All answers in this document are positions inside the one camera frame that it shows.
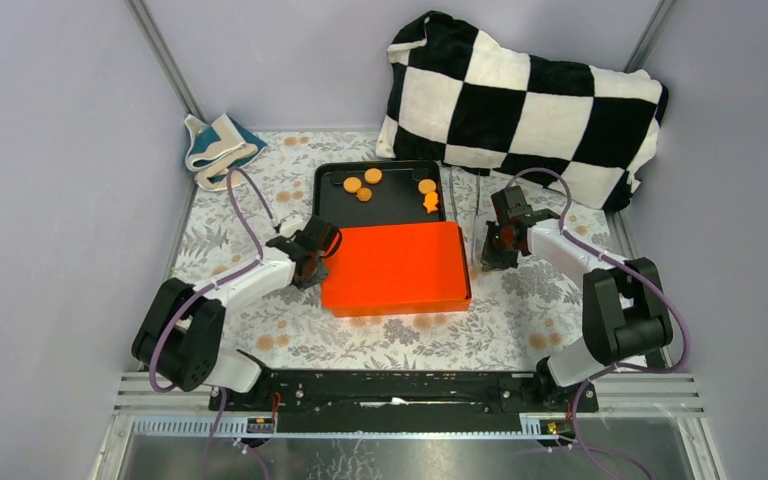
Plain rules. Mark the orange swirl cookie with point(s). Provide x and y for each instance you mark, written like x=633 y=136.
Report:
x=364 y=194

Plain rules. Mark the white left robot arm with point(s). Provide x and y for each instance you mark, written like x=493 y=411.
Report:
x=180 y=337

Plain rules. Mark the teal beige folded cloth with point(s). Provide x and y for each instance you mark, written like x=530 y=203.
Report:
x=217 y=148

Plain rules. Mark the orange box lid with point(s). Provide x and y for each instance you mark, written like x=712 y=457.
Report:
x=414 y=268

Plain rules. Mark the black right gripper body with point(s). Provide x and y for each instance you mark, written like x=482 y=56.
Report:
x=496 y=253

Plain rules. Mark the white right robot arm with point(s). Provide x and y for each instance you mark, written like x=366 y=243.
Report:
x=623 y=311

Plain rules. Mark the round orange cookie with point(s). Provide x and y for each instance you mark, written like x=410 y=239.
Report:
x=373 y=176
x=352 y=185
x=427 y=186

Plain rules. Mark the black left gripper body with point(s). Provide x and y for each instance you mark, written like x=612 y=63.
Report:
x=320 y=273

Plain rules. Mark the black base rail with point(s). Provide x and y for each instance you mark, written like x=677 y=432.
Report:
x=405 y=402

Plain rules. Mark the black white checkered pillow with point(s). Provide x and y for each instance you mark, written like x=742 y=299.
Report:
x=458 y=97

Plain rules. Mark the orange fish cookie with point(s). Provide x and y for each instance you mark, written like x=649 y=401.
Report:
x=431 y=202

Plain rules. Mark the black cookie tray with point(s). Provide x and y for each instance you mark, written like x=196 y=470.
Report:
x=396 y=199

